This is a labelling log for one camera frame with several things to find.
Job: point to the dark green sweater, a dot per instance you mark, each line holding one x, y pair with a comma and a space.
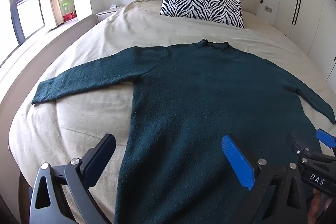
197, 98

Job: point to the red box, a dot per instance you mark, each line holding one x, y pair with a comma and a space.
69, 16

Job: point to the white wardrobe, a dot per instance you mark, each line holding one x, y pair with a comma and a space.
312, 16

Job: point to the black framed window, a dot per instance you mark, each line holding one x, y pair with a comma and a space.
26, 3

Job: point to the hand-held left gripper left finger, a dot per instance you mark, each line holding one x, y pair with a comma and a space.
101, 154

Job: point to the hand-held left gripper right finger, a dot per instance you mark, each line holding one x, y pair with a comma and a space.
237, 161

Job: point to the white nightstand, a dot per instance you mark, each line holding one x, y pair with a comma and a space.
105, 14

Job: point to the small wall socket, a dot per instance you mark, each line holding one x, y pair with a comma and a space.
268, 8

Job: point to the green lamp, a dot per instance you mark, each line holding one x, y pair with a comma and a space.
65, 6

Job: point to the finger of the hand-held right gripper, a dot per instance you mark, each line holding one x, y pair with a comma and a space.
325, 137
298, 148

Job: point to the person's right hand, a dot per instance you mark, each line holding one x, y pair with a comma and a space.
316, 204

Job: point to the zebra print pillow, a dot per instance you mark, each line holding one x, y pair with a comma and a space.
202, 5

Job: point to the small white nightstand item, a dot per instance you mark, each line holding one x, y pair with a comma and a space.
113, 6

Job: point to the bed with beige sheet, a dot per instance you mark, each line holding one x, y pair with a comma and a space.
105, 37

